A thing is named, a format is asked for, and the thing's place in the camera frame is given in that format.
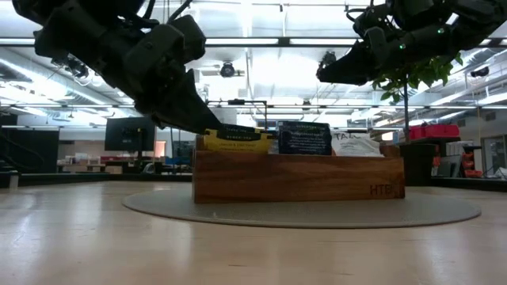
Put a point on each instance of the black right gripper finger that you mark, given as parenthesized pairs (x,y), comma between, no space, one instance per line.
(356,57)
(356,77)

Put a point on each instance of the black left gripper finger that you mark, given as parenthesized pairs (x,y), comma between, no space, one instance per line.
(194,99)
(174,115)

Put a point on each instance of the orange white tea packet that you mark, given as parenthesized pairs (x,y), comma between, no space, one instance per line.
(356,147)

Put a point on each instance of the dark blue tea packet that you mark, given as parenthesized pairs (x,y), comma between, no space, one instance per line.
(305,138)

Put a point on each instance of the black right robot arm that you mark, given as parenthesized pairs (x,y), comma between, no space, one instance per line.
(467,23)

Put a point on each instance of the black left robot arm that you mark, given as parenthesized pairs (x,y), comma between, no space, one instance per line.
(79,39)

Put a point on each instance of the wooden tea organizer box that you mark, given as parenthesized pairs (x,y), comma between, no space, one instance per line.
(297,178)

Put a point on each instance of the green leafy plant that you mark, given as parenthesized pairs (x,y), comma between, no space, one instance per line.
(416,75)

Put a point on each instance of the black computer monitor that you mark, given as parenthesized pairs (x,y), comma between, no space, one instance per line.
(130,136)

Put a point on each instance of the small black ceiling spotlight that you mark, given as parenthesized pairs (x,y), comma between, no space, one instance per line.
(480,71)

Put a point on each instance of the red storage bins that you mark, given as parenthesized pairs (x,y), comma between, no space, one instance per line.
(435,131)

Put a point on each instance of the black plant pot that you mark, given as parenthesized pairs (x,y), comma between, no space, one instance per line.
(416,164)

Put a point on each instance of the shelf cart with grey bins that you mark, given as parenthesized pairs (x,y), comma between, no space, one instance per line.
(469,162)

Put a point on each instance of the round grey mat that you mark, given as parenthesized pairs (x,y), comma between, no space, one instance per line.
(301,213)

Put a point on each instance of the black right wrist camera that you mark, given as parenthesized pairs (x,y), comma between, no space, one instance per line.
(372,17)

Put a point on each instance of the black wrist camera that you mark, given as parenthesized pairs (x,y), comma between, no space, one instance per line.
(372,17)
(189,37)

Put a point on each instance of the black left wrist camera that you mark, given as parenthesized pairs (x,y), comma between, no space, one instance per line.
(189,37)

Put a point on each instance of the black aluminium table frame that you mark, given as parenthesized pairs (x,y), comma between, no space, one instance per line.
(79,179)

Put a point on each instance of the large black partition wall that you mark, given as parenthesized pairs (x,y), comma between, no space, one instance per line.
(31,150)

